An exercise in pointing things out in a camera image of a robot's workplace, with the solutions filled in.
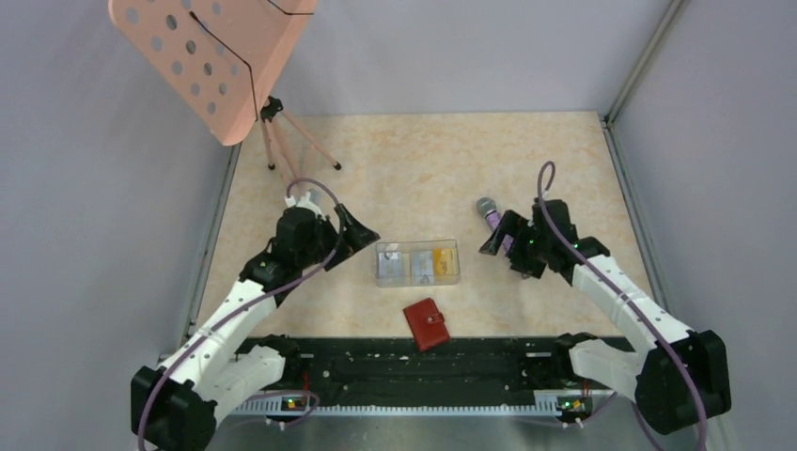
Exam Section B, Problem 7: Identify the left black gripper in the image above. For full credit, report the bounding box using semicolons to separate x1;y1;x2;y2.
298;204;380;271

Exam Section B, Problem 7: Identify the pink perforated music stand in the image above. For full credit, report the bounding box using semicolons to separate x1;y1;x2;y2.
107;0;341;183

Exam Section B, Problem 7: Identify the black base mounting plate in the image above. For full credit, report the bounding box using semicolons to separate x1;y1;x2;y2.
241;336;615;410

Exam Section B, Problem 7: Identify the clear plastic card tray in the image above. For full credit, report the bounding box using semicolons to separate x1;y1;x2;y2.
374;240;461;288

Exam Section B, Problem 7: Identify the aluminium frame rail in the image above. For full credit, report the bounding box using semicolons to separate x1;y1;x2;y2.
148;351;717;417

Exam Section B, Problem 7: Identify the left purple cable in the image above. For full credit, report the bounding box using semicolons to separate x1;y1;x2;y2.
135;178;345;451

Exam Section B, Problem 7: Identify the red leather card holder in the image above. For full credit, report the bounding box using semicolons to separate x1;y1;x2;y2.
403;298;451;352

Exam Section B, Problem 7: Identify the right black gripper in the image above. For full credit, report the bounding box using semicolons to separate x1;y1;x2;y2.
480;210;552;279

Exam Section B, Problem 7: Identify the purple glitter microphone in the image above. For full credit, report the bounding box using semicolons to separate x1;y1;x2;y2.
476;196;513;256

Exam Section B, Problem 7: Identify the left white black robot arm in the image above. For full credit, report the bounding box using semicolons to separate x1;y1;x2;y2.
131;201;380;450

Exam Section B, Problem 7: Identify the purple cable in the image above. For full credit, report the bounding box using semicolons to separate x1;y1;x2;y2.
135;178;345;451
536;161;710;451

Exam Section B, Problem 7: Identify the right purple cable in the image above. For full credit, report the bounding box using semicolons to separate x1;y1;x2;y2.
536;161;710;451

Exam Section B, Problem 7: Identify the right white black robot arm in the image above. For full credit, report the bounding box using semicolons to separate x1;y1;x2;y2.
476;197;732;435

